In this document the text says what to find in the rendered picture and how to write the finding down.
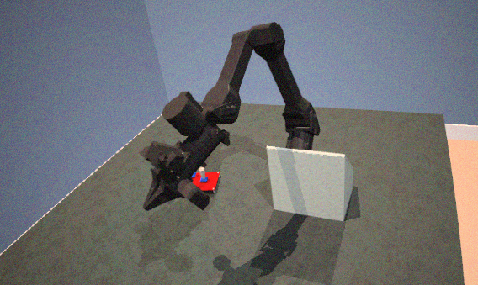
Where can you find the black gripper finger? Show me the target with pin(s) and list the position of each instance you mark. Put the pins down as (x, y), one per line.
(164, 193)
(154, 186)

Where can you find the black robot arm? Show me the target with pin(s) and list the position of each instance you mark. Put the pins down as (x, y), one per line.
(222, 102)

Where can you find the red rectangular board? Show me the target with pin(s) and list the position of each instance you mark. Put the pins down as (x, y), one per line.
(205, 181)

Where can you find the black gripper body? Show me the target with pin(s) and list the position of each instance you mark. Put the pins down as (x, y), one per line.
(184, 184)

